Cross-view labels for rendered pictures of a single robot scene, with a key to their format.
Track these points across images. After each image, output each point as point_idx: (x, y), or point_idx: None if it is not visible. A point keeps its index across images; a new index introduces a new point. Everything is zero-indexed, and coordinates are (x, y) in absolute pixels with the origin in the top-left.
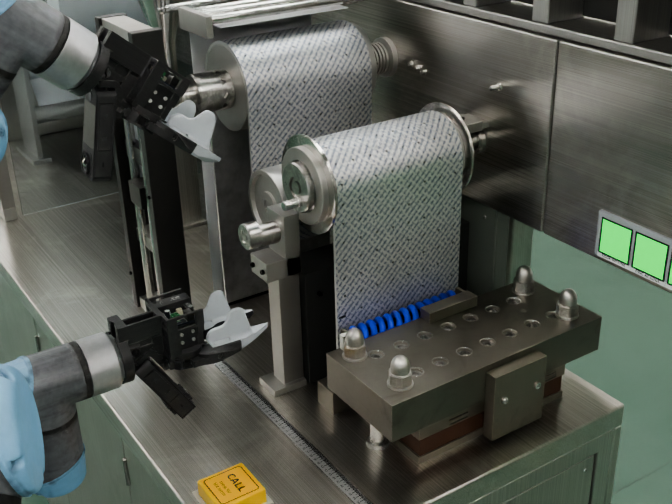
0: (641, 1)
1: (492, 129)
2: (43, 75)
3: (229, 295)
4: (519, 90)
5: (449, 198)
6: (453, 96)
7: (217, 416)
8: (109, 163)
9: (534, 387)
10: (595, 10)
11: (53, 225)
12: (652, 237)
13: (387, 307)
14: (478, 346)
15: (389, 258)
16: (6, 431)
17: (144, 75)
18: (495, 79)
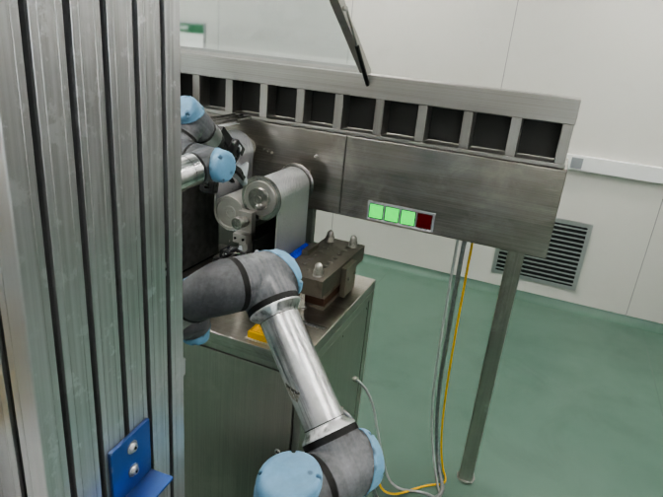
0: (383, 119)
1: (312, 174)
2: (203, 144)
3: (184, 266)
4: (327, 156)
5: (305, 202)
6: (289, 162)
7: None
8: (218, 184)
9: (353, 273)
10: (353, 124)
11: None
12: (393, 207)
13: (287, 251)
14: (332, 259)
15: (289, 229)
16: (298, 267)
17: (231, 146)
18: (314, 153)
